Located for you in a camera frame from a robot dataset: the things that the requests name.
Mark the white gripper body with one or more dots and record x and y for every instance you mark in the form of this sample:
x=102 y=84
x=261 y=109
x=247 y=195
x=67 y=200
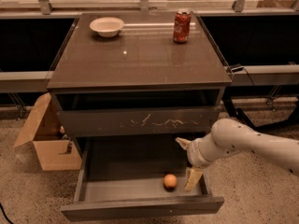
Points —
x=194 y=152

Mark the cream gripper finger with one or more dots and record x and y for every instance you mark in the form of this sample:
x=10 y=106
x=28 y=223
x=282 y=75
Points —
x=184 y=143
x=193 y=176

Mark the orange fruit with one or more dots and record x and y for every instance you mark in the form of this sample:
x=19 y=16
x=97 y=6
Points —
x=170 y=181

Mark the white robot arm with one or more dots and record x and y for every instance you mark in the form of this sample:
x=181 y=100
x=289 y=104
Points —
x=228 y=137

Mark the scratched grey top drawer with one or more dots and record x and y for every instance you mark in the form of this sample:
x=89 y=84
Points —
x=114 y=122

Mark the open grey middle drawer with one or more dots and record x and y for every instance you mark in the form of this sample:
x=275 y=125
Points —
x=123 y=177

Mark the grey drawer cabinet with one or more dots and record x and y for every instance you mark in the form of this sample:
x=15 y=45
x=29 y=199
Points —
x=142 y=67

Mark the black metal stand leg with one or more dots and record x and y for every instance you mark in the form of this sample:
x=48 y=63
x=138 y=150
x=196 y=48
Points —
x=236 y=112

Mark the red soda can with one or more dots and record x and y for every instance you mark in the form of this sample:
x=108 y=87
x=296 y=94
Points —
x=182 y=26

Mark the open cardboard box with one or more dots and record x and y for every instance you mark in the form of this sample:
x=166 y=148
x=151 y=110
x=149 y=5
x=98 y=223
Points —
x=44 y=131

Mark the white paper bowl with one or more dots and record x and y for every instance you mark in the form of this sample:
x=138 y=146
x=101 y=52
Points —
x=107 y=27

